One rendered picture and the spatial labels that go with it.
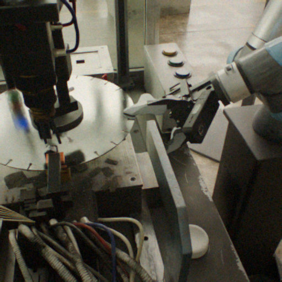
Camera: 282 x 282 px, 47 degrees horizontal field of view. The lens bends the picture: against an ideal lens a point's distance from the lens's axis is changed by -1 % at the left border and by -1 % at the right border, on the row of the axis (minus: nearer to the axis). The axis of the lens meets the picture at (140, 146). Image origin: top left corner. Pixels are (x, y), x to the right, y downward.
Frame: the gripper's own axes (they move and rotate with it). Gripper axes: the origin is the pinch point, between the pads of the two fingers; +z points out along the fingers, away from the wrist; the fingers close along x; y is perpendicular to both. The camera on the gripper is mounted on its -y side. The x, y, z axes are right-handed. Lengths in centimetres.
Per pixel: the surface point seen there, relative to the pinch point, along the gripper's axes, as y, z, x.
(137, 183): -10.4, 3.1, -2.5
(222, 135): 105, 5, -102
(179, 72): 25.4, -9.9, -4.4
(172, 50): 39.3, -9.4, -4.0
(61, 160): -15.6, 7.1, 14.6
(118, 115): -0.2, 0.6, 7.9
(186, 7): 334, -1, -101
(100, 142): -9.0, 3.2, 9.6
